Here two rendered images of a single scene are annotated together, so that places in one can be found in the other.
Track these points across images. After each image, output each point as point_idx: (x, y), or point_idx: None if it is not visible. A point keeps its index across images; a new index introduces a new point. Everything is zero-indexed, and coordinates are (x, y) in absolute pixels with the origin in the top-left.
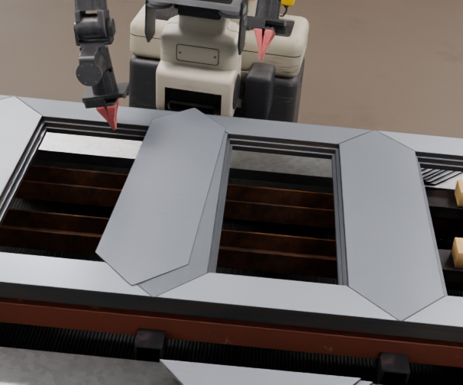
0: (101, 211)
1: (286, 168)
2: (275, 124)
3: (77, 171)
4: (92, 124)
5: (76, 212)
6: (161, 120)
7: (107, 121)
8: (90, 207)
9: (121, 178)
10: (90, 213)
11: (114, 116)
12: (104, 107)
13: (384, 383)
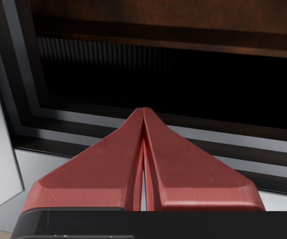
0: (223, 68)
1: None
2: None
3: None
4: (264, 178)
5: (273, 62)
6: None
7: (166, 127)
8: (245, 80)
9: (161, 36)
10: (245, 61)
11: (101, 139)
12: (160, 206)
13: None
